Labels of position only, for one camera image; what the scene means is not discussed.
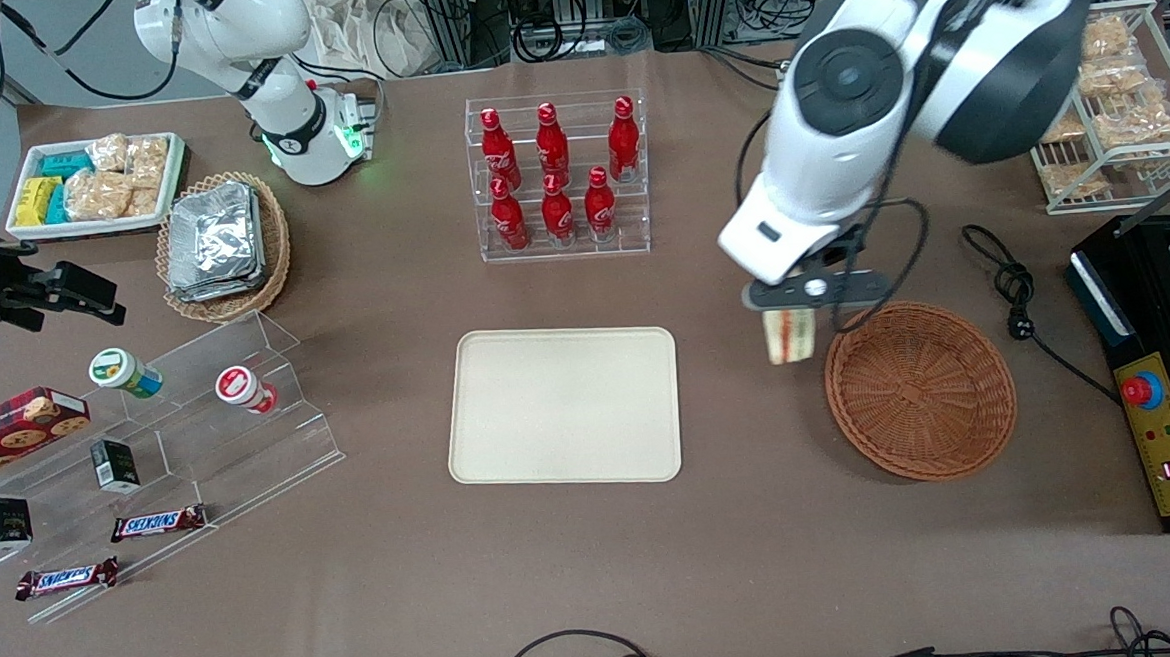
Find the light wicker basket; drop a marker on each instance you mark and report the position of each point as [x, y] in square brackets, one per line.
[276, 255]

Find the clear bag of rice crackers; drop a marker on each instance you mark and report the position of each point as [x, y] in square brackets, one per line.
[145, 201]
[97, 196]
[107, 153]
[148, 161]

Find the black machine with yellow panel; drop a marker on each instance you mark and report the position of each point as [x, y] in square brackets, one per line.
[1167, 438]

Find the yellow snack packet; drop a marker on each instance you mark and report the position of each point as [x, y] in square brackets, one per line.
[36, 201]

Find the red cookie box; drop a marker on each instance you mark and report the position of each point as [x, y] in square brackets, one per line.
[9, 429]

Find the clear acrylic bottle rack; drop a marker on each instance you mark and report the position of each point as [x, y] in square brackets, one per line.
[566, 244]

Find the silver foil packets stack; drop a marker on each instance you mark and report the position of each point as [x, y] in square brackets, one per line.
[215, 243]

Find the red lid yogurt cup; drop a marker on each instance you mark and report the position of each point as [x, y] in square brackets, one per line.
[243, 388]

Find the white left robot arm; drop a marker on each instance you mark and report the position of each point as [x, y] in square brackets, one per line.
[826, 156]

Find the red cola bottle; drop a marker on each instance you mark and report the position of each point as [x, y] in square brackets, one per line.
[509, 222]
[599, 211]
[550, 145]
[622, 141]
[495, 148]
[557, 218]

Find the white snack tray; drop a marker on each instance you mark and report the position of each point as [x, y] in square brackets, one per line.
[29, 232]

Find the teal snack packet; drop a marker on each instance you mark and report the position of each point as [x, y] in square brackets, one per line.
[66, 164]
[57, 204]

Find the bagged puffed snack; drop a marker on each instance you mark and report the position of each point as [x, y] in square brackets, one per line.
[1113, 78]
[1063, 129]
[1106, 38]
[1140, 124]
[1073, 179]

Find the green lid yogurt cup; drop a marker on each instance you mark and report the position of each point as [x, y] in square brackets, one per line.
[122, 373]

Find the Snickers chocolate bar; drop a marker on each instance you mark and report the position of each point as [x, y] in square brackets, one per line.
[67, 579]
[160, 523]

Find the round brown wicker basket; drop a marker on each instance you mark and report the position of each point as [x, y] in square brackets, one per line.
[924, 396]

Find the clear acrylic stepped stand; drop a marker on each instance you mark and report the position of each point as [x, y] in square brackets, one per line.
[251, 456]

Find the small beige snack packet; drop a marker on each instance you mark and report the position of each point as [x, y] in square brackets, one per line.
[789, 338]

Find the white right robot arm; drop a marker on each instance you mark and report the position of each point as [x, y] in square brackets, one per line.
[294, 123]

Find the white cloth bag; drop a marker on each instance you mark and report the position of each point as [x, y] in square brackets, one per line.
[369, 34]

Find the small black box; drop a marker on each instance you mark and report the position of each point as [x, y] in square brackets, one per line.
[4, 524]
[115, 466]

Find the cream rectangular tray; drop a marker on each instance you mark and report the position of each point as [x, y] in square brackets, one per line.
[564, 407]

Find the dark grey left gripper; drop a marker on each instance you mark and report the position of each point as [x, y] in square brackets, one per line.
[837, 252]

